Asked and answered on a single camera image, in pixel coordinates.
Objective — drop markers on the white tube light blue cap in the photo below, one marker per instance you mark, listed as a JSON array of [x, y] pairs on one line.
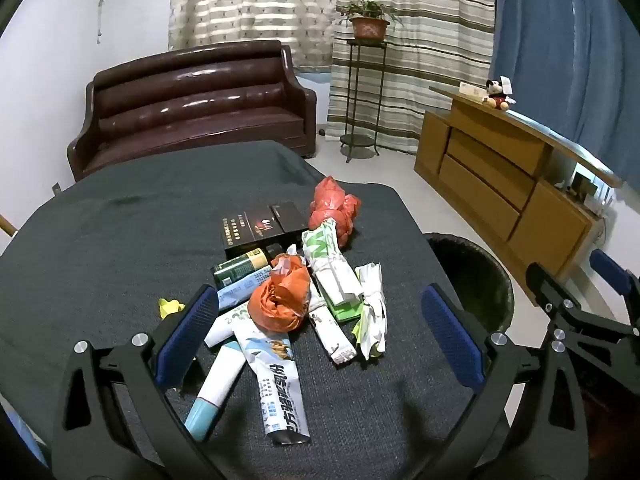
[[220, 375]]

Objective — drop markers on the dark brown leather sofa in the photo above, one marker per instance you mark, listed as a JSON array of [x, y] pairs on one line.
[[200, 110]]

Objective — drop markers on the dark grey tablecloth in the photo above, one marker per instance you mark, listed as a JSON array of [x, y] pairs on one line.
[[125, 240]]

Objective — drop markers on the small beige box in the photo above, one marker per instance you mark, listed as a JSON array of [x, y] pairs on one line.
[[471, 90]]

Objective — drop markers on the potted plant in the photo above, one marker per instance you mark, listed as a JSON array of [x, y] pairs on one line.
[[369, 27]]

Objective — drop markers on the orange plastic bag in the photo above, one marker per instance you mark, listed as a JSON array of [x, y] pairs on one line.
[[280, 300]]

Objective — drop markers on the long white blue pouch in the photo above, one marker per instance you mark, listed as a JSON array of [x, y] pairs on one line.
[[275, 385]]

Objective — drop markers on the white device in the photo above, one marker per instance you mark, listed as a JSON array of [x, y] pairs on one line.
[[606, 200]]

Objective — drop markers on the dark green bottle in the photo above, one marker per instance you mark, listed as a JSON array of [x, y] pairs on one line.
[[240, 265]]

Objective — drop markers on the beige patterned curtain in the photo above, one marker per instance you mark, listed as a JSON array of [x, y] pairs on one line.
[[240, 5]]

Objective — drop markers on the blue curtain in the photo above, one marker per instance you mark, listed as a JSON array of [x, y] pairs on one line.
[[565, 60]]

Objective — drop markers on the mouse plush toy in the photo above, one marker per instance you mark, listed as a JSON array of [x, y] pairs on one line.
[[496, 95]]

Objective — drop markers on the black metal plant stand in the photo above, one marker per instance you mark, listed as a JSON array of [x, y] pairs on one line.
[[367, 142]]

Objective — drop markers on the red plastic bag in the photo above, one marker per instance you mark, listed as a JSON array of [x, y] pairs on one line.
[[330, 205]]

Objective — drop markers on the wooden cabinet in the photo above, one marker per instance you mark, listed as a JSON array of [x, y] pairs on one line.
[[485, 160]]

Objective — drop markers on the white paper wrapper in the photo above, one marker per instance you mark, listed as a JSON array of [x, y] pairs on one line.
[[372, 310]]

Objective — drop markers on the green white paper bag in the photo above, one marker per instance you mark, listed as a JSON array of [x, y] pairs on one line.
[[330, 270]]

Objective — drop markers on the black box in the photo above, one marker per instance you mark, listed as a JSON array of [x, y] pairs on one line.
[[255, 230]]

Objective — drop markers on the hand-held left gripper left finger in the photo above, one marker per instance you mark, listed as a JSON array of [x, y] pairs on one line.
[[186, 329]]

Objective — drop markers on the white snack packet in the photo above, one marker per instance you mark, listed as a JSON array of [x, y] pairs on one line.
[[332, 340]]

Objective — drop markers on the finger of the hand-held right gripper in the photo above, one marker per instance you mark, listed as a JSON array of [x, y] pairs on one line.
[[550, 287], [607, 266]]

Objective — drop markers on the striped curtain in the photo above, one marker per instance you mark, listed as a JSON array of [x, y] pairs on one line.
[[425, 35]]

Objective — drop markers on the yellow paper scrap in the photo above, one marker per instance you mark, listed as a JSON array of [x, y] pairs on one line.
[[169, 307]]

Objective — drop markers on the small brown box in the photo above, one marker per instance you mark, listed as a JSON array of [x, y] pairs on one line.
[[584, 185]]

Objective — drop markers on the light blue box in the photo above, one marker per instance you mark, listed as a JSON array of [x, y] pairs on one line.
[[240, 290]]

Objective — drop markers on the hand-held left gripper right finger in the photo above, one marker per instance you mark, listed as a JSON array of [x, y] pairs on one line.
[[452, 335]]

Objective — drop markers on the black trash bin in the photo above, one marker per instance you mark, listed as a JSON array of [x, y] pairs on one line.
[[475, 280]]

